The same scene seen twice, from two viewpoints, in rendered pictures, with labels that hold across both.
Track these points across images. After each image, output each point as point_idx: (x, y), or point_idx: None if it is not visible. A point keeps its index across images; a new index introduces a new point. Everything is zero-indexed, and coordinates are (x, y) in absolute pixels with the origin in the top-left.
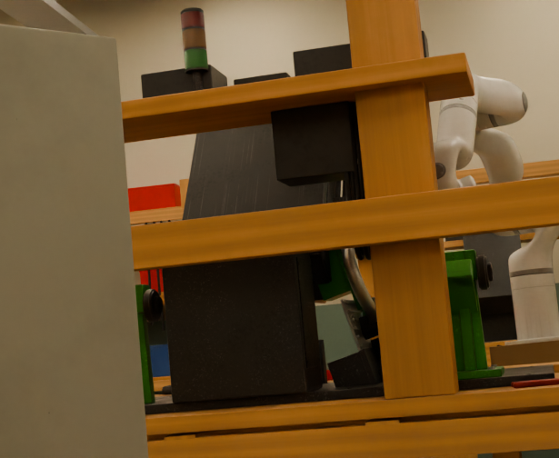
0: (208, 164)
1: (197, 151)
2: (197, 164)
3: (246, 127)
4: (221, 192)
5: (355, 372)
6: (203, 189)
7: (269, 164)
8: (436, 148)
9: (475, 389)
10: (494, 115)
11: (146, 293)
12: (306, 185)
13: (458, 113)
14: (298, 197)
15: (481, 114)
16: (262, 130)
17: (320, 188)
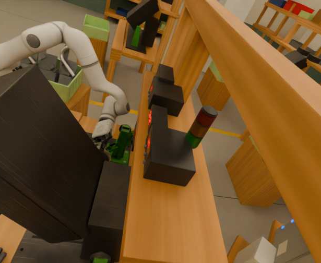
0: (29, 167)
1: (8, 166)
2: (23, 175)
3: (15, 115)
4: (59, 177)
5: None
6: (49, 187)
7: (57, 135)
8: (123, 95)
9: (130, 160)
10: (61, 42)
11: (108, 258)
12: (80, 135)
13: (100, 65)
14: (84, 144)
15: (59, 42)
16: (27, 111)
17: (85, 132)
